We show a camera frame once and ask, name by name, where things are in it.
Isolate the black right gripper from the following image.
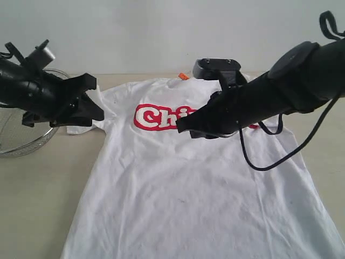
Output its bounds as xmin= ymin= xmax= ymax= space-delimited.
xmin=176 ymin=90 xmax=248 ymax=139

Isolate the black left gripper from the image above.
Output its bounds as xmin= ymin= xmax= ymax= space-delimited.
xmin=22 ymin=73 xmax=105 ymax=127

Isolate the white t-shirt red print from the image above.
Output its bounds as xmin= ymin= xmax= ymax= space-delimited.
xmin=61 ymin=78 xmax=344 ymax=258

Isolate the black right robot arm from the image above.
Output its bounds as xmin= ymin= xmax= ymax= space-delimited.
xmin=176 ymin=39 xmax=344 ymax=138

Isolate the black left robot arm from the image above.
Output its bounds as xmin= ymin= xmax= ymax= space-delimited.
xmin=1 ymin=59 xmax=105 ymax=127

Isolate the round metal mesh basket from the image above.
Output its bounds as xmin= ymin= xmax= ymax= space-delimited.
xmin=0 ymin=68 xmax=70 ymax=159

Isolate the orange garment tag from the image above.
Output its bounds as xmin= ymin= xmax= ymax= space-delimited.
xmin=178 ymin=73 xmax=189 ymax=80

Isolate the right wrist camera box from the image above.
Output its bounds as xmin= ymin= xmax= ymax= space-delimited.
xmin=192 ymin=58 xmax=247 ymax=91

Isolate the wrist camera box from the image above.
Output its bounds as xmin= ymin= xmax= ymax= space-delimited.
xmin=192 ymin=58 xmax=247 ymax=91
xmin=25 ymin=39 xmax=56 ymax=70

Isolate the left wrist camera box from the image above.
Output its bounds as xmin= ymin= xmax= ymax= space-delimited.
xmin=25 ymin=39 xmax=56 ymax=70

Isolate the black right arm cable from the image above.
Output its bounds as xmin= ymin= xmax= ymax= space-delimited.
xmin=237 ymin=10 xmax=345 ymax=171

